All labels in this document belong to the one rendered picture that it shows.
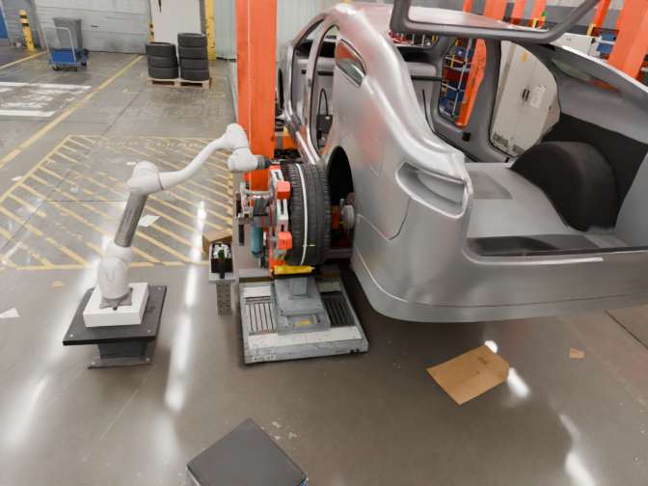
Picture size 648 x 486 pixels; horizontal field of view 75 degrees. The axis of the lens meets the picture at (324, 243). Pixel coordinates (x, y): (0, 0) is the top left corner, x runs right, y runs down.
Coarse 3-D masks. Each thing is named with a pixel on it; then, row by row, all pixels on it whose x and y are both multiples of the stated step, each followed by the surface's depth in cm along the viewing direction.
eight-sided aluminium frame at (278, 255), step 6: (270, 174) 270; (276, 174) 267; (270, 180) 276; (276, 180) 254; (282, 180) 255; (270, 186) 285; (276, 198) 248; (270, 204) 294; (276, 204) 250; (282, 216) 246; (282, 222) 246; (270, 228) 295; (276, 228) 296; (270, 234) 294; (276, 234) 294; (270, 240) 291; (276, 240) 293; (270, 246) 292; (276, 246) 256; (276, 252) 257; (282, 252) 257; (276, 258) 273; (282, 258) 275
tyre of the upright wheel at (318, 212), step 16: (288, 176) 253; (304, 176) 252; (320, 176) 254; (320, 192) 249; (304, 208) 244; (320, 208) 247; (304, 224) 245; (320, 224) 247; (304, 240) 249; (320, 240) 251; (288, 256) 266; (320, 256) 262
